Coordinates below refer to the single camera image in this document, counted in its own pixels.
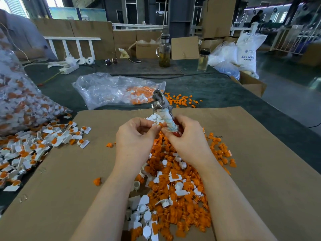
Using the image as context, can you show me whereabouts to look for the white woven sack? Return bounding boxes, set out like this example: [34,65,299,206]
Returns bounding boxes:
[236,22,268,79]

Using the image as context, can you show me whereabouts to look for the row of upright cardboard sheets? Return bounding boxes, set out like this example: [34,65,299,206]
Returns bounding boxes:
[31,18,166,61]

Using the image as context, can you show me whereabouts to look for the white power strip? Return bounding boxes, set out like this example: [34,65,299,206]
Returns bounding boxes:
[46,56,94,75]

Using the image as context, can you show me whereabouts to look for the pile of orange and white parts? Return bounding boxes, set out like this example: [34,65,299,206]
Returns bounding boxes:
[93,114,237,241]

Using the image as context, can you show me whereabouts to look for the small clear plastic bag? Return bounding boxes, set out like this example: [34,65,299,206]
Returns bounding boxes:
[73,73,167,110]

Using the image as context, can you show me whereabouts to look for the clear blue plastic bag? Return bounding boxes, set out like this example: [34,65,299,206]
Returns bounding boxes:
[208,43,241,80]

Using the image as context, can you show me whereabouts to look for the white railing frame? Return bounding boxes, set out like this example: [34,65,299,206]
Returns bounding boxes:
[43,36,101,61]

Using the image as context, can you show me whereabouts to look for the person's left hand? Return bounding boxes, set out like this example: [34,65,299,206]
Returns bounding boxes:
[115,117,162,172]

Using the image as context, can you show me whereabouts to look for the dark steel pillar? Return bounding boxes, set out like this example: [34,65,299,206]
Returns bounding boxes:
[169,0,196,38]

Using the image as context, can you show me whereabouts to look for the large clear bag of seals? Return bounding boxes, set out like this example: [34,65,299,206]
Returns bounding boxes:
[0,27,72,136]

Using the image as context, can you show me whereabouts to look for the flat brown cardboard panel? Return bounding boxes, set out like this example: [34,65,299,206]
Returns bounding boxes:
[171,36,199,60]

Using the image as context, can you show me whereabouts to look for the brown cardboard sheet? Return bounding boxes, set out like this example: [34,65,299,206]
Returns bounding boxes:
[0,109,155,241]
[152,107,321,241]

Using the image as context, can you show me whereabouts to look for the tall brown cardboard box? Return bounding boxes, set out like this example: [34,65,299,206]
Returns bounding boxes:
[201,0,237,39]

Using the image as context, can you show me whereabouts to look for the scatter of orange offcuts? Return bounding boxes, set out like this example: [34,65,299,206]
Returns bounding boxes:
[166,93,203,108]

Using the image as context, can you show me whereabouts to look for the silver red-handled pliers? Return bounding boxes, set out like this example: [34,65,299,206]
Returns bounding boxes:
[150,89,180,133]

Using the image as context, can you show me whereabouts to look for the open cardboard box with paper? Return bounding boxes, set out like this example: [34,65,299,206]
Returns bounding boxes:
[128,38,163,60]

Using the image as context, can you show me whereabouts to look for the person's left forearm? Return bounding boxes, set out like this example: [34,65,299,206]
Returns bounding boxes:
[70,165,142,241]

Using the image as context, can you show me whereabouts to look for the white metal rack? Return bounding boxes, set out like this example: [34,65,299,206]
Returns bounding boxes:
[271,25,321,56]

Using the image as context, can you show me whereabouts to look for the pile of assembled white-orange parts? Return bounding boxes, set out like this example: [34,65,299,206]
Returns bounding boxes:
[0,113,92,218]

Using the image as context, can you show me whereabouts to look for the person's right forearm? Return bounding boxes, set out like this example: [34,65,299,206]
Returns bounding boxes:
[195,160,274,241]

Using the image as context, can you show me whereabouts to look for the glass tea jar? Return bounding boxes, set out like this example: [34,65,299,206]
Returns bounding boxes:
[156,34,172,68]

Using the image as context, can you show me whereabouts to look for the open brown cardboard box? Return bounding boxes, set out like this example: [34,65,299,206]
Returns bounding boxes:
[231,72,268,98]

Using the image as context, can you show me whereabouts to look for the person's right hand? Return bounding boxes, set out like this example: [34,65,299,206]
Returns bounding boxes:
[162,115,215,168]

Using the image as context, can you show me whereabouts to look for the glass bottle with black lid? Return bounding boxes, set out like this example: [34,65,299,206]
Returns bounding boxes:
[197,49,211,72]

